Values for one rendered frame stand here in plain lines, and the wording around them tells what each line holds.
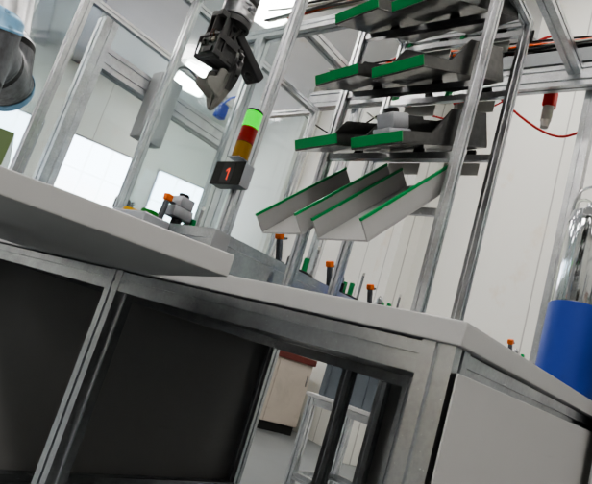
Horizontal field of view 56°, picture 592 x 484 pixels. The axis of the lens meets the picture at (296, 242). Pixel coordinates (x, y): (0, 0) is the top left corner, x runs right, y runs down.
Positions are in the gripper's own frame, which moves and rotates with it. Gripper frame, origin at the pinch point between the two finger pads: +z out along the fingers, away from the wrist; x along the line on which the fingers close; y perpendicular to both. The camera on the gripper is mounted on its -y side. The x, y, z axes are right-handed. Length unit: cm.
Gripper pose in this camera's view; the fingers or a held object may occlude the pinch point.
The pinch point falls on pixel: (213, 107)
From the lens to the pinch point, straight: 128.1
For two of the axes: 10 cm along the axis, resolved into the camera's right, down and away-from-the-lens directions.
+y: -6.0, -3.3, -7.3
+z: -2.8, 9.4, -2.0
